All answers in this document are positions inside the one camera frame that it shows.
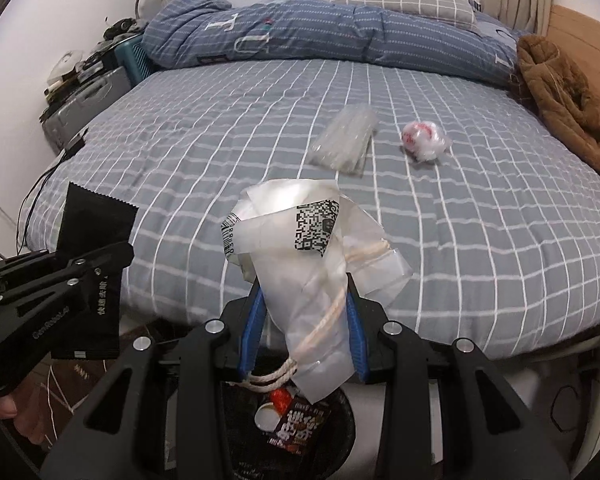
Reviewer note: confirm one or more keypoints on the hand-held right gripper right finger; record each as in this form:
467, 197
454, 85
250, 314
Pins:
355, 330

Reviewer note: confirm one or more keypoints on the brown quilted jacket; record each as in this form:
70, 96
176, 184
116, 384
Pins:
560, 90

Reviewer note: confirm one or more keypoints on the grey checkered bed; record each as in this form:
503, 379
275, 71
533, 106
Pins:
230, 125

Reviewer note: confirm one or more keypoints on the black trash bin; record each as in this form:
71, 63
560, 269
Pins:
336, 435

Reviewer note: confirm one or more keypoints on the brown cookie box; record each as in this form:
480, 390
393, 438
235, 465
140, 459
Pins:
295, 430

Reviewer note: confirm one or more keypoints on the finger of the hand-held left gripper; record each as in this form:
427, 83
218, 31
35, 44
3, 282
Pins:
90, 257
55, 295

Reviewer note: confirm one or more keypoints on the wooden headboard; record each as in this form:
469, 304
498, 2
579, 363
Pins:
580, 25

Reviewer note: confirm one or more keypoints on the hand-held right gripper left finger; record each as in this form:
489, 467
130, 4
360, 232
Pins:
252, 320

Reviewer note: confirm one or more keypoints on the grey suitcase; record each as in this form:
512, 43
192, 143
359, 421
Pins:
90, 95

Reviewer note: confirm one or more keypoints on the clear bubble wrap bag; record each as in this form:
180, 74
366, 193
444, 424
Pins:
345, 137

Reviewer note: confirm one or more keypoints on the dark bundle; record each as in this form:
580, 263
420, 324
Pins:
122, 27

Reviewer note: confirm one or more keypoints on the black power adapter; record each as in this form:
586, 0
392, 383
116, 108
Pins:
76, 141

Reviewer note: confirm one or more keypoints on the black packet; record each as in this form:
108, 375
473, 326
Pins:
97, 215

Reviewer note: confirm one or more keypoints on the person's left hand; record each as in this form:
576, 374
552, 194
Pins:
2, 406

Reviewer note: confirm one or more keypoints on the blue pillow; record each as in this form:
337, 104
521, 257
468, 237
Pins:
497, 27

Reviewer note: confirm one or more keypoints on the blue striped duvet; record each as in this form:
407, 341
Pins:
305, 30

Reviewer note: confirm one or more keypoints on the teal plastic crate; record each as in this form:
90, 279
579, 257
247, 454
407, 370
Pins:
135, 60

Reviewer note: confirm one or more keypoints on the crumpled pink white plastic bag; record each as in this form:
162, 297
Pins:
422, 140

